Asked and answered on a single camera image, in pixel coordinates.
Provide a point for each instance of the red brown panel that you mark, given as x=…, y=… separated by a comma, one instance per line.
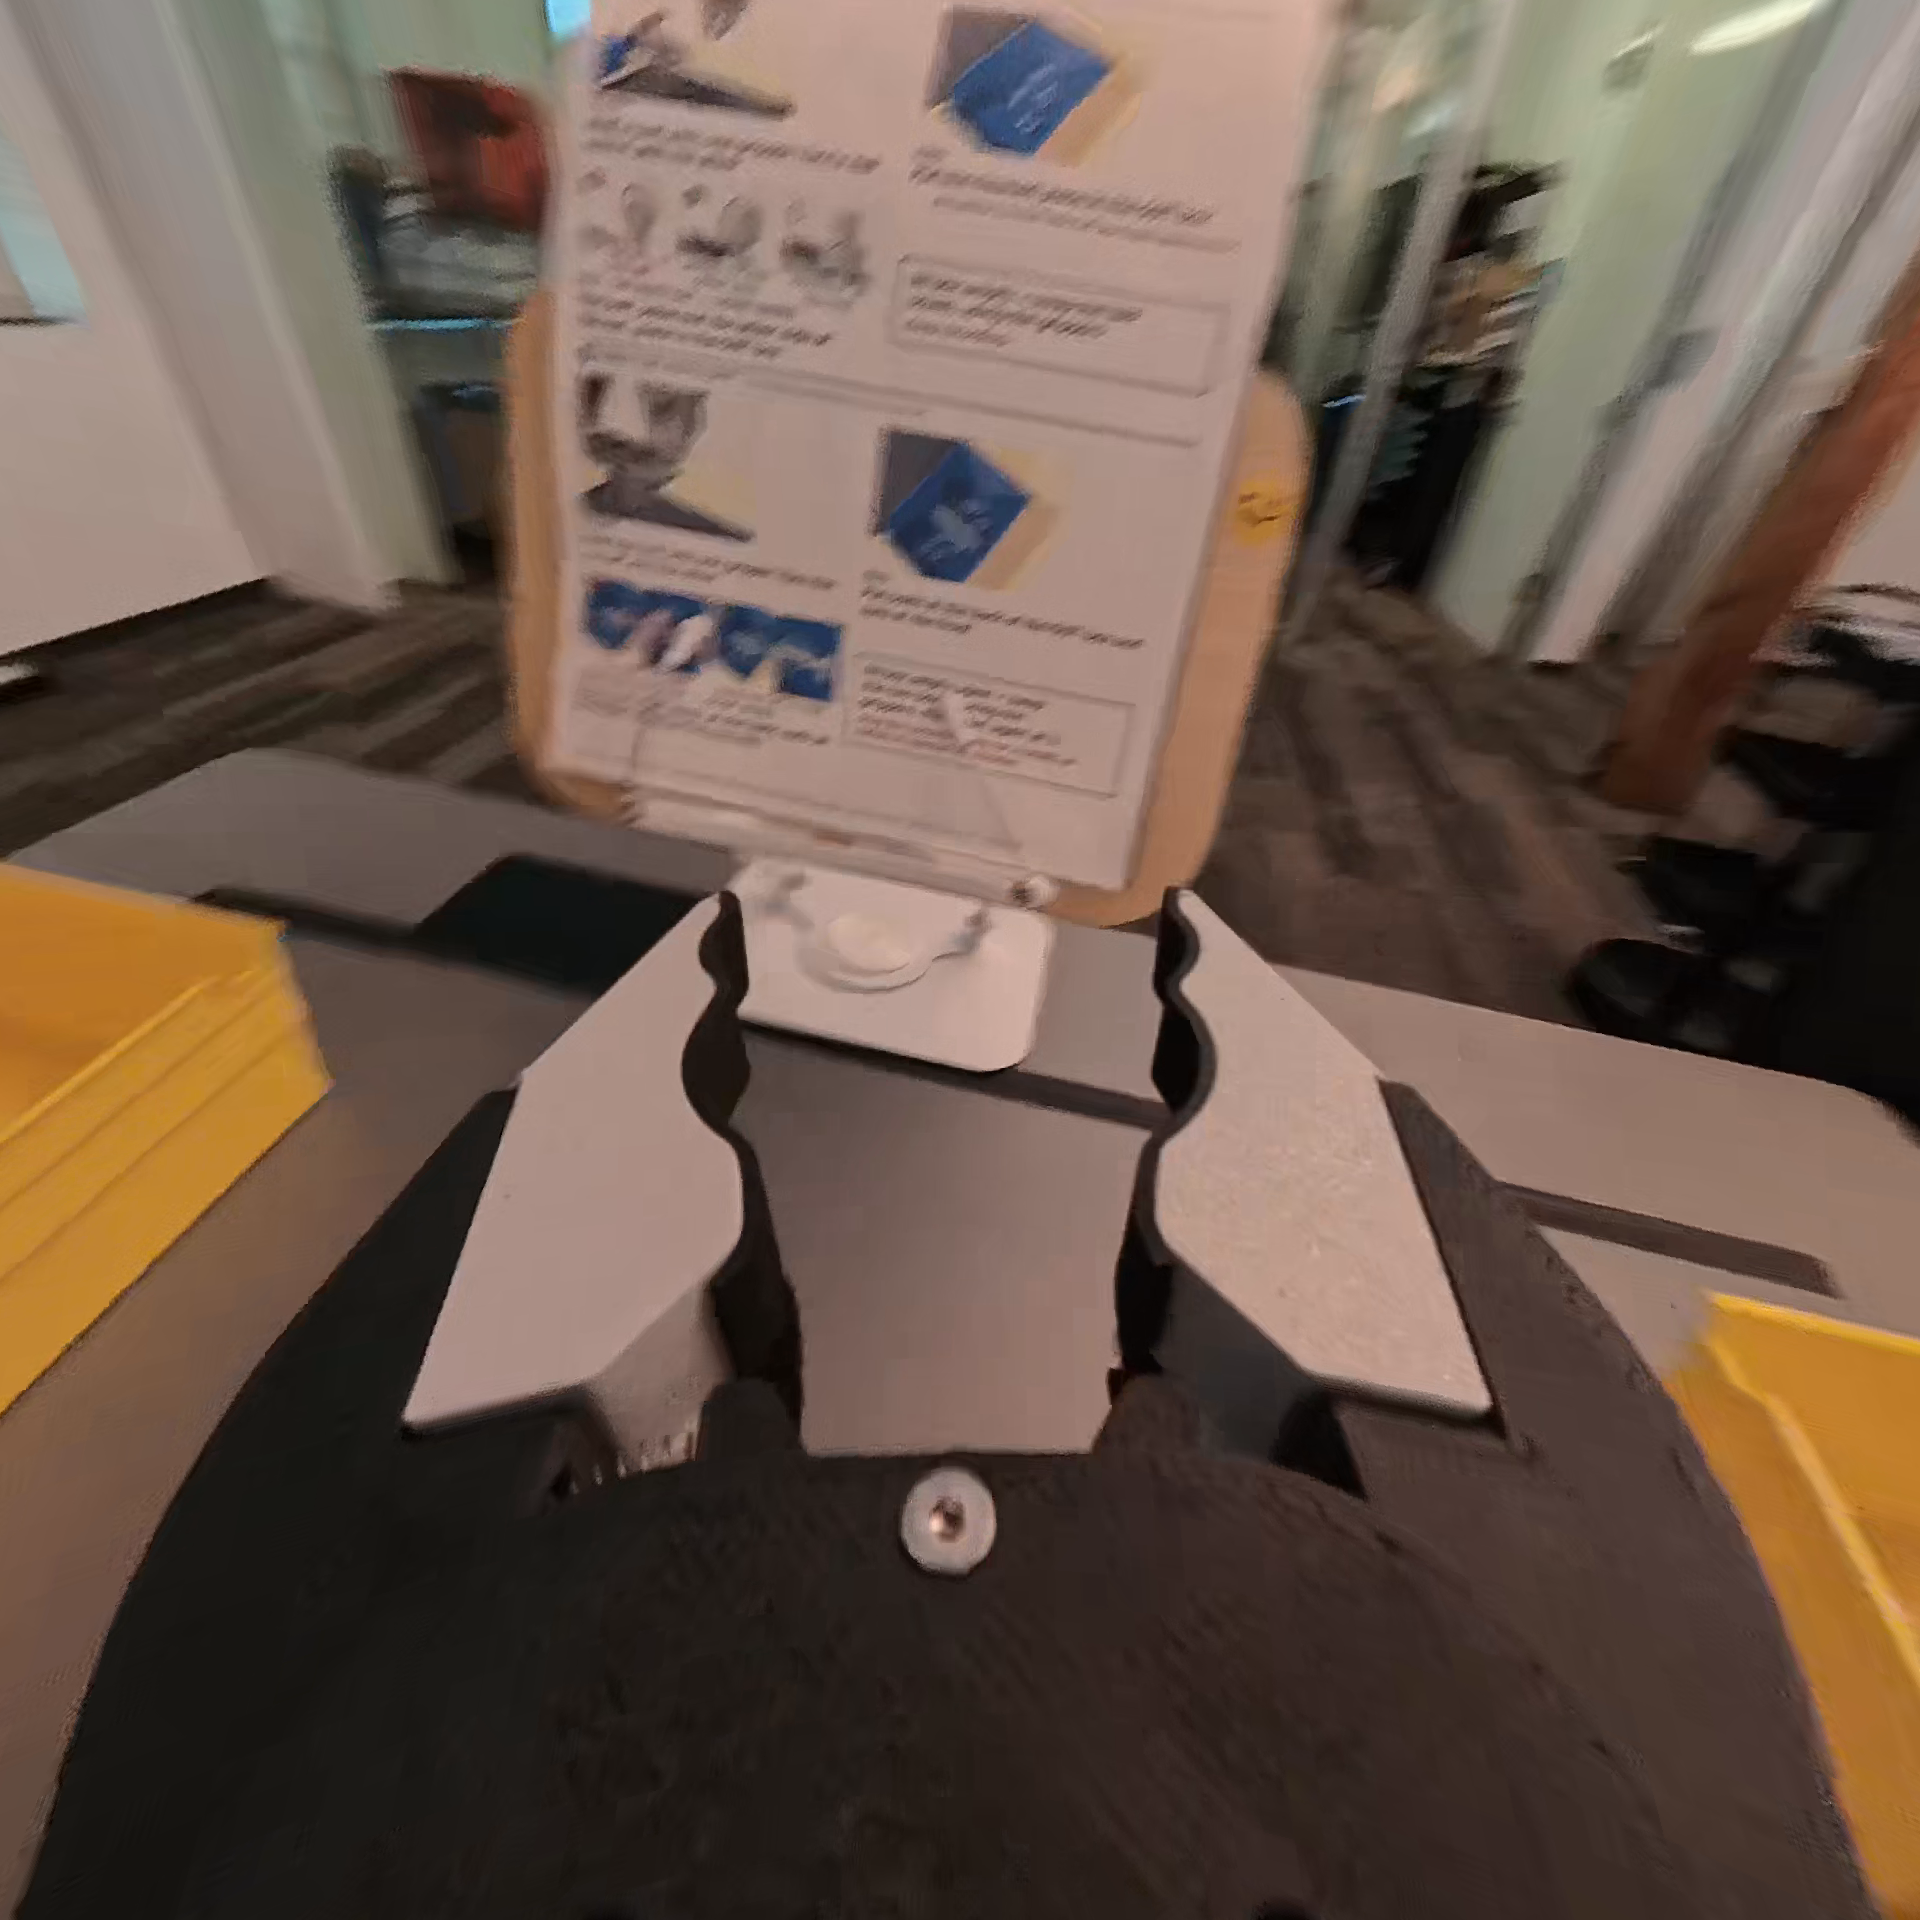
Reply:
x=474, y=143

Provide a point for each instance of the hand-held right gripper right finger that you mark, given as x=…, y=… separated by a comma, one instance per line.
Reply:
x=1305, y=1230

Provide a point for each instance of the wooden support post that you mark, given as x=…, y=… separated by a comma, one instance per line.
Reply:
x=1769, y=571

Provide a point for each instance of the wooden document holder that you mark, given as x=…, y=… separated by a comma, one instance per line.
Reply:
x=1243, y=676

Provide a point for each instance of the yellow bin with black divider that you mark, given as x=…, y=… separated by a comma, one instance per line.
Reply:
x=120, y=1109

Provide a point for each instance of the printed instruction sheet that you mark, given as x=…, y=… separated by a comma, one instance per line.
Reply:
x=931, y=452

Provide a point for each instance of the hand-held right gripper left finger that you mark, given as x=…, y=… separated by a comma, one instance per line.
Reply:
x=586, y=1230

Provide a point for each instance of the white stand base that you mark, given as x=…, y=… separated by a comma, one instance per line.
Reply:
x=961, y=1005

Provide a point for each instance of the yellow plastic bin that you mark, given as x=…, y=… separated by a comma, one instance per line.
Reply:
x=1821, y=1501

